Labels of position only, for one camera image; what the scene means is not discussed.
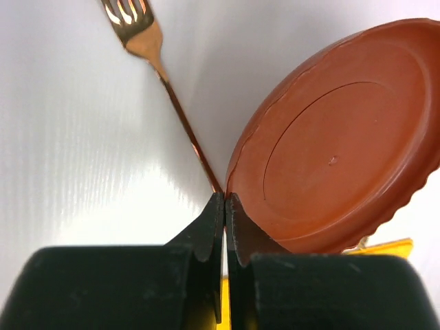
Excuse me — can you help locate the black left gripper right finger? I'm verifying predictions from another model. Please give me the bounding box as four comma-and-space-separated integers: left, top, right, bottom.
225, 195, 439, 329

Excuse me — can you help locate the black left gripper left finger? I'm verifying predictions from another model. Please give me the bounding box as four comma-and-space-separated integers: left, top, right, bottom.
1, 193, 224, 329

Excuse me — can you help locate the red round plastic plate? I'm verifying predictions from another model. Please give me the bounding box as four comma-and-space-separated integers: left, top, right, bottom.
225, 19, 439, 253

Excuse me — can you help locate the rose gold fork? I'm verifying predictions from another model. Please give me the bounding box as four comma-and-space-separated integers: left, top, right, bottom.
99, 0, 226, 238

